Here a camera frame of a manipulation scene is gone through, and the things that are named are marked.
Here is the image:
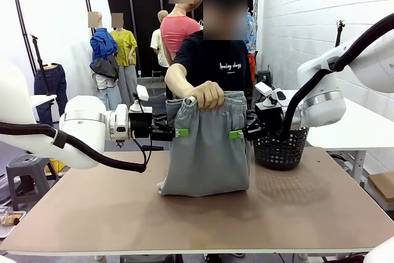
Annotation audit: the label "dark plastic stool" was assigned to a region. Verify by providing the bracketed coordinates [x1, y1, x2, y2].
[256, 71, 272, 85]

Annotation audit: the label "brown cardboard box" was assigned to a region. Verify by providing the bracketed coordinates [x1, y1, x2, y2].
[367, 171, 394, 204]

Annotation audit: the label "yellow plastic crate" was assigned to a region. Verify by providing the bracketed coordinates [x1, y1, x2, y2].
[45, 158, 67, 174]

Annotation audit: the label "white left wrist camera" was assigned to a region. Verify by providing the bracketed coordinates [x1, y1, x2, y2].
[135, 84, 150, 102]

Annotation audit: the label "black tripod with thin legs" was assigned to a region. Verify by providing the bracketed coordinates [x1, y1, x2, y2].
[30, 34, 58, 98]

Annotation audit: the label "grey plastic stool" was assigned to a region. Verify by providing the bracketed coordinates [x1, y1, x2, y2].
[6, 155, 58, 212]

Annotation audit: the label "grey training pants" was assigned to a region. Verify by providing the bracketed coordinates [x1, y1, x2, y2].
[156, 90, 251, 198]

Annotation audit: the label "mannequin in pink top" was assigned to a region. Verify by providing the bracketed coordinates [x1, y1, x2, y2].
[159, 0, 204, 62]

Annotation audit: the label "black tripod with camera mount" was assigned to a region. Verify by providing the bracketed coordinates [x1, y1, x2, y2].
[335, 19, 347, 47]

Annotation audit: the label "black arm cable sleeve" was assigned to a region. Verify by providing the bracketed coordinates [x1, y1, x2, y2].
[0, 121, 148, 174]
[281, 12, 394, 138]

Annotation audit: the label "black plastic mesh basket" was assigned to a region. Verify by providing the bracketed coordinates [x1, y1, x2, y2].
[252, 125, 310, 171]

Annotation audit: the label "black right arm cable sleeve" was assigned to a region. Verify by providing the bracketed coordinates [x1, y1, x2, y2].
[281, 12, 394, 138]

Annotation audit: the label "person in black t-shirt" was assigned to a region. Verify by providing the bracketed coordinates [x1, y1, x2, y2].
[164, 0, 257, 101]

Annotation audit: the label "black backdrop curtain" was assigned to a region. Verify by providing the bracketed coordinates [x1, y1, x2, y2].
[105, 0, 259, 76]

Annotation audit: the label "mannequin in blue jacket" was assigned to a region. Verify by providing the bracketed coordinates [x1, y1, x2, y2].
[89, 12, 121, 113]

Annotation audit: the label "person's right hand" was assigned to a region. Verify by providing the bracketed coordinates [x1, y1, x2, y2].
[191, 80, 226, 111]

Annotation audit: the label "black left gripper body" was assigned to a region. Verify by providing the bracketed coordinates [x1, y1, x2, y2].
[128, 110, 155, 141]

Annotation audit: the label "person's right forearm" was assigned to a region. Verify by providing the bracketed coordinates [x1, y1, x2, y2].
[164, 63, 201, 99]

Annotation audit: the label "small white side table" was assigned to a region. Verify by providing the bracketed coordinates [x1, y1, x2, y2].
[30, 94, 58, 124]

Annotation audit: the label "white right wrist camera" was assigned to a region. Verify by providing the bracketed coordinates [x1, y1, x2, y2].
[254, 81, 275, 96]

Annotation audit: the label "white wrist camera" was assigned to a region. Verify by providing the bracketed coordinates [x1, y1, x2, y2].
[254, 81, 275, 96]
[135, 84, 150, 102]

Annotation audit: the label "mannequin in yellow shirt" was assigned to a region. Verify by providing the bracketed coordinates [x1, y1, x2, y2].
[110, 12, 146, 110]

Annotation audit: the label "mannequin in floral shirt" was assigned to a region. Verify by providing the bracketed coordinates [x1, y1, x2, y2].
[246, 12, 258, 73]

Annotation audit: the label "wide white screen panel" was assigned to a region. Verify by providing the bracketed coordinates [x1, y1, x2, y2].
[0, 0, 95, 122]

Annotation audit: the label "white tray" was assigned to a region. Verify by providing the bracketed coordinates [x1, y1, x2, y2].
[0, 210, 28, 240]

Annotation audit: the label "half mannequin in blue jeans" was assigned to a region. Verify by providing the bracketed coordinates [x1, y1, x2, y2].
[33, 63, 69, 127]

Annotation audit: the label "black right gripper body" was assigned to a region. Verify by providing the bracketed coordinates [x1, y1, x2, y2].
[260, 105, 287, 140]

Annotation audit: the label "black left arm cable sleeve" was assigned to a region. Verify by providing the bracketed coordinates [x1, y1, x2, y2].
[0, 121, 148, 174]

